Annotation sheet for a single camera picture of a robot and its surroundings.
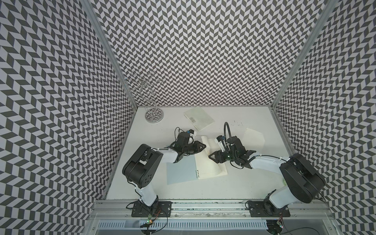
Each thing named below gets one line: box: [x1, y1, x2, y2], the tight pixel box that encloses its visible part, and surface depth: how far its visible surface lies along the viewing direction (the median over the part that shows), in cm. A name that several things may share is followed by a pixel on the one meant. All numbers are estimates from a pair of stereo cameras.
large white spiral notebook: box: [166, 135, 228, 186], surface depth 86 cm
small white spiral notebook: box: [183, 106, 215, 132], surface depth 114 cm
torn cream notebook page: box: [241, 127, 266, 152], surface depth 101 cm
